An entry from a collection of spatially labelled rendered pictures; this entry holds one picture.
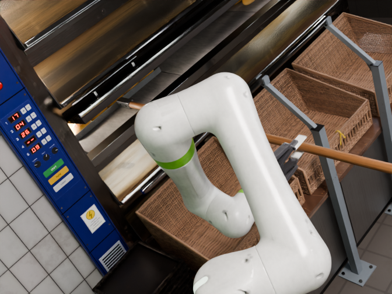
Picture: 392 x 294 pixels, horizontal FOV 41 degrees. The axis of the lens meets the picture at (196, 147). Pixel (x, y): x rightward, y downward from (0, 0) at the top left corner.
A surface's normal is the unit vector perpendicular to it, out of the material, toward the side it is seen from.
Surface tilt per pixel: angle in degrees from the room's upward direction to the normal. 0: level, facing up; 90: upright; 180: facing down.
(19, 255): 90
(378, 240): 0
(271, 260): 20
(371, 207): 90
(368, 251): 0
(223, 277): 7
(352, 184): 90
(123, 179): 70
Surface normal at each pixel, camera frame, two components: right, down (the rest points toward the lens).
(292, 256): -0.20, -0.40
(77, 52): 0.51, -0.06
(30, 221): 0.67, 0.22
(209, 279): -0.45, -0.68
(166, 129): 0.17, 0.22
